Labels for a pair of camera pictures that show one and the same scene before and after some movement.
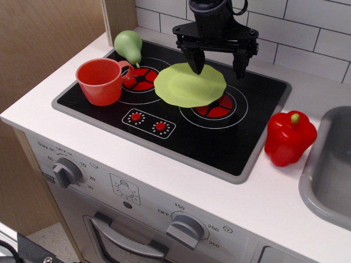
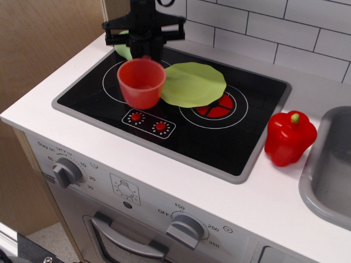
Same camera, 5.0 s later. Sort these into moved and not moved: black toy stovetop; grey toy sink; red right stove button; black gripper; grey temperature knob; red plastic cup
Moved: red plastic cup; black gripper
Not moved: grey toy sink; black toy stovetop; red right stove button; grey temperature knob
